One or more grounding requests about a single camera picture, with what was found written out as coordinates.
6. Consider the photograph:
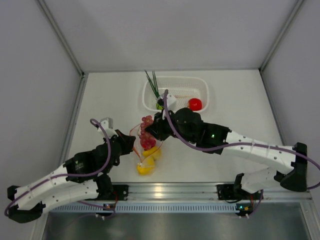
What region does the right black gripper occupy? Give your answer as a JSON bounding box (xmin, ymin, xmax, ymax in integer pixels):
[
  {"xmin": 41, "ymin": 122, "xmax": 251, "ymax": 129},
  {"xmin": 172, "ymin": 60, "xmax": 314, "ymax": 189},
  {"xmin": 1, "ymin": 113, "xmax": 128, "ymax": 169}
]
[{"xmin": 146, "ymin": 107, "xmax": 198, "ymax": 144}]

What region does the purple fake grape bunch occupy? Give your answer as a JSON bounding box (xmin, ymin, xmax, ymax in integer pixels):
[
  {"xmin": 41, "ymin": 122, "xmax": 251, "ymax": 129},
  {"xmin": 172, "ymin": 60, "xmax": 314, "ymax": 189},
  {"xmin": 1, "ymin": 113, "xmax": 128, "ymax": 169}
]
[{"xmin": 139, "ymin": 115, "xmax": 157, "ymax": 151}]

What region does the clear zip bag orange seal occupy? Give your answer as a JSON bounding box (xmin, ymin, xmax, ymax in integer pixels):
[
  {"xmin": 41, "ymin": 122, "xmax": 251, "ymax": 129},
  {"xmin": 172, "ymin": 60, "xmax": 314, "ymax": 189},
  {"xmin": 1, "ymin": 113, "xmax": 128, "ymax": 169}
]
[{"xmin": 129, "ymin": 122, "xmax": 163, "ymax": 176}]

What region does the yellow fake lemon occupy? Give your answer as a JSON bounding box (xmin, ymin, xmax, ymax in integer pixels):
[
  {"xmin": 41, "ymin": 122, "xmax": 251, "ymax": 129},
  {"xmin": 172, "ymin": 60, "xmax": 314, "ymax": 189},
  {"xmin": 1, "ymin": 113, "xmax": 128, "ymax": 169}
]
[{"xmin": 142, "ymin": 146, "xmax": 162, "ymax": 160}]

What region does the yellow fake bell pepper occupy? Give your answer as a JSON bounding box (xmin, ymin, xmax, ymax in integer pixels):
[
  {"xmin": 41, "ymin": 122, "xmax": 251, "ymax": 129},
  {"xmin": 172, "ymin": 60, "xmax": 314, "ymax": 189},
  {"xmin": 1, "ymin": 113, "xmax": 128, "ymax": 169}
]
[{"xmin": 136, "ymin": 156, "xmax": 156, "ymax": 176}]

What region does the green fake scallion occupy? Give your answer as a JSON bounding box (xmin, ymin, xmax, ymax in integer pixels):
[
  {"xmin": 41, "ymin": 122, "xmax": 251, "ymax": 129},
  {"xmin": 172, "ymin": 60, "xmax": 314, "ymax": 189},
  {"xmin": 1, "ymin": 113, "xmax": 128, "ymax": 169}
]
[{"xmin": 144, "ymin": 70, "xmax": 162, "ymax": 100}]

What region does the red fake apple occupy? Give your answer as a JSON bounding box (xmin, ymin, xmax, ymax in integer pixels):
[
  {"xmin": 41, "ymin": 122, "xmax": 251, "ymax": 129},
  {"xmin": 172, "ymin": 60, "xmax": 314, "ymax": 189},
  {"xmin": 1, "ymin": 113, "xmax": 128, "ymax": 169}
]
[{"xmin": 188, "ymin": 98, "xmax": 203, "ymax": 111}]

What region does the green fake watermelon ball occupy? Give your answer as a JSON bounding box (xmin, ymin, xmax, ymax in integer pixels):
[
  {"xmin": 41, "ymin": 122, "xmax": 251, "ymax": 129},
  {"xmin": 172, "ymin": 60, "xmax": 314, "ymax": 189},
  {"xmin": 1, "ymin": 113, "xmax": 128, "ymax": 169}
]
[{"xmin": 156, "ymin": 99, "xmax": 164, "ymax": 110}]

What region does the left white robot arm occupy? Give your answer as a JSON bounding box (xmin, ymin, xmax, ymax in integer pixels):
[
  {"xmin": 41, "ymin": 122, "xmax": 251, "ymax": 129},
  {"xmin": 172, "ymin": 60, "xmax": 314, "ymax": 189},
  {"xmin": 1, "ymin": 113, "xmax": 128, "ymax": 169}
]
[{"xmin": 4, "ymin": 130, "xmax": 136, "ymax": 224}]

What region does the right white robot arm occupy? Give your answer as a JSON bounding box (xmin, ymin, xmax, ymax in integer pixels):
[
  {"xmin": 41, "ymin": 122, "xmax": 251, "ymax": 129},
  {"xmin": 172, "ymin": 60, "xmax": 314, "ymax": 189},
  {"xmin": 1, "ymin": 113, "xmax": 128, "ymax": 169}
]
[{"xmin": 145, "ymin": 108, "xmax": 308, "ymax": 199}]

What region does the white perforated plastic basket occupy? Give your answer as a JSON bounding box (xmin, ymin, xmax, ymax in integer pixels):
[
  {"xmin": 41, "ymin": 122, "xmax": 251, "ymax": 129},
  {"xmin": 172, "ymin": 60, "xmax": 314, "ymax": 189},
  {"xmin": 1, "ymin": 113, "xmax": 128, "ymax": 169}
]
[{"xmin": 142, "ymin": 76, "xmax": 210, "ymax": 113}]

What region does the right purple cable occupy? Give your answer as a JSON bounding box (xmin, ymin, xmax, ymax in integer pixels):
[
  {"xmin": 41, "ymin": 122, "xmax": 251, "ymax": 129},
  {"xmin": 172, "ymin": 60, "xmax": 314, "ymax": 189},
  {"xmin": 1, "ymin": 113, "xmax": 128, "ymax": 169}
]
[{"xmin": 162, "ymin": 89, "xmax": 320, "ymax": 190}]

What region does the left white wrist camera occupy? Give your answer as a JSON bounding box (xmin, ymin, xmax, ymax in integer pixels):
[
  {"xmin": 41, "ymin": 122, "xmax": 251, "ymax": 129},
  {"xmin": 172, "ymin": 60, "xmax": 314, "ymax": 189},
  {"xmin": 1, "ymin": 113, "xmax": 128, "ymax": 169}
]
[{"xmin": 97, "ymin": 117, "xmax": 117, "ymax": 138}]

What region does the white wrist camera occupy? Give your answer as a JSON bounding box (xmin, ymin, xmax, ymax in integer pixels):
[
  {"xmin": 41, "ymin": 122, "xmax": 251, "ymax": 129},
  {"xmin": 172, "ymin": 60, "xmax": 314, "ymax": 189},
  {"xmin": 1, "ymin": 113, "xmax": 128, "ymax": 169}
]
[
  {"xmin": 157, "ymin": 94, "xmax": 177, "ymax": 111},
  {"xmin": 97, "ymin": 117, "xmax": 117, "ymax": 138}
]

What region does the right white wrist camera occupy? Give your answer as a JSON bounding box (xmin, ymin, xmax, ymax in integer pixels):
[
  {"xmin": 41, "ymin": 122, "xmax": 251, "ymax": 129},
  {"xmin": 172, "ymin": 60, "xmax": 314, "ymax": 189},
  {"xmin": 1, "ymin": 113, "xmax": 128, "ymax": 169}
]
[{"xmin": 157, "ymin": 94, "xmax": 177, "ymax": 111}]

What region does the slotted grey cable duct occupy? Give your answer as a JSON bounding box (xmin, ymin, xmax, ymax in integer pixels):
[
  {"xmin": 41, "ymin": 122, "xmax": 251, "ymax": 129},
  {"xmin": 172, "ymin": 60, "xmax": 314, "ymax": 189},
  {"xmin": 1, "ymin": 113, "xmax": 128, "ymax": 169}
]
[{"xmin": 51, "ymin": 202, "xmax": 252, "ymax": 214}]

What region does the aluminium mounting rail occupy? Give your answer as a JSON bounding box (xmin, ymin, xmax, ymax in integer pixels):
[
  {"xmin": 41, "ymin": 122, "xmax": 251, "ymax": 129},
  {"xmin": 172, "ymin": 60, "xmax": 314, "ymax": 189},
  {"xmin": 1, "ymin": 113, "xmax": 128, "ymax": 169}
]
[{"xmin": 109, "ymin": 182, "xmax": 312, "ymax": 203}]

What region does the left aluminium frame post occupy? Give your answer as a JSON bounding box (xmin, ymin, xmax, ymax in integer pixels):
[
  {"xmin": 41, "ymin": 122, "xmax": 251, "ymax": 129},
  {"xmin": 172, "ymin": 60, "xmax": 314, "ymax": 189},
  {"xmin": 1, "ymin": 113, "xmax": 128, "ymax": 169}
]
[{"xmin": 36, "ymin": 0, "xmax": 85, "ymax": 76}]

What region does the aluminium frame post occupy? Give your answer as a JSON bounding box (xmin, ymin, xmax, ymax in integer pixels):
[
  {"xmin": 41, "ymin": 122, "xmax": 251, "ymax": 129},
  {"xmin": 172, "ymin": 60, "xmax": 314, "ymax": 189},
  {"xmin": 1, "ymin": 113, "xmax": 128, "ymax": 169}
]
[
  {"xmin": 36, "ymin": 0, "xmax": 85, "ymax": 76},
  {"xmin": 258, "ymin": 0, "xmax": 308, "ymax": 72}
]

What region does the right aluminium frame post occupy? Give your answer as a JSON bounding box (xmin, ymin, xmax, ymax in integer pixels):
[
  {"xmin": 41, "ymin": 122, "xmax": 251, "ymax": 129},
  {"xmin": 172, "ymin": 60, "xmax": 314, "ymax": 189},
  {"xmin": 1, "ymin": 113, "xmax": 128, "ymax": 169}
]
[{"xmin": 258, "ymin": 0, "xmax": 308, "ymax": 72}]

